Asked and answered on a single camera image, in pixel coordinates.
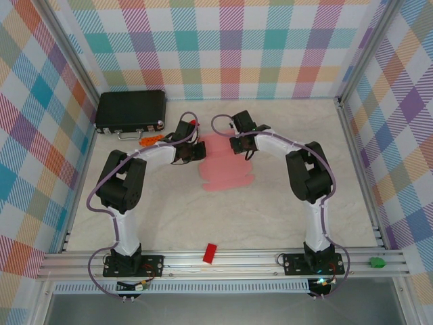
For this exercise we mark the pink paper box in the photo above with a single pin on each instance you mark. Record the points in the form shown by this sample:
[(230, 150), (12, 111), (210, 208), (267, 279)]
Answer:
[(223, 172)]

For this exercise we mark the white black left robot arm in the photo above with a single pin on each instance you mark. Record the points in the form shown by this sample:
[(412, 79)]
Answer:
[(128, 232)]

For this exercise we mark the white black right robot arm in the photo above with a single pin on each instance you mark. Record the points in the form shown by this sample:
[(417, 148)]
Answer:
[(314, 227)]

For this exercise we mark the small red object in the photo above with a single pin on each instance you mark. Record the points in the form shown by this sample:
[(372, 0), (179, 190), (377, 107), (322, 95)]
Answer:
[(193, 122)]

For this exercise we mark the orange plastic toy block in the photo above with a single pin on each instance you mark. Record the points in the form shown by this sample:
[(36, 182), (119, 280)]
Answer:
[(150, 140)]

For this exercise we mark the black carrying case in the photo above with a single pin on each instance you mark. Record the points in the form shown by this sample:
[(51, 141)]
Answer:
[(130, 108)]

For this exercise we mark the red rectangular block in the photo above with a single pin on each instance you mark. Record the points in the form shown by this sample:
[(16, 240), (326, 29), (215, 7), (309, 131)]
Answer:
[(209, 253)]

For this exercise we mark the grey metal panel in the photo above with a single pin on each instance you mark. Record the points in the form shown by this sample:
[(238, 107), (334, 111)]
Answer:
[(220, 311)]

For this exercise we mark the green plastic connector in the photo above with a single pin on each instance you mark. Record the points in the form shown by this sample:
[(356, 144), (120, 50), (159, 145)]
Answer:
[(377, 263)]

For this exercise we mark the aluminium side rail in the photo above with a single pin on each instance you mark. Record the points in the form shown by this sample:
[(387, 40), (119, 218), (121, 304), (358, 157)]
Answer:
[(80, 172), (362, 172)]

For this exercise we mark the aluminium mounting rail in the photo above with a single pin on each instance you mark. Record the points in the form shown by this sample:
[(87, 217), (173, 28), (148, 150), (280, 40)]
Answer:
[(236, 267)]

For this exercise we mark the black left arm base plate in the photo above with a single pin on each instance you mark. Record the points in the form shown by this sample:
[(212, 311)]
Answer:
[(154, 265)]

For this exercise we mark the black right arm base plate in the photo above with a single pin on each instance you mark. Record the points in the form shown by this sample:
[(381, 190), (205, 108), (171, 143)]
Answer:
[(292, 265)]

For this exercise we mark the aluminium frame post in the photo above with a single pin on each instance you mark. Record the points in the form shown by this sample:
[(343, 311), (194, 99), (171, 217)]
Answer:
[(370, 44), (69, 44)]

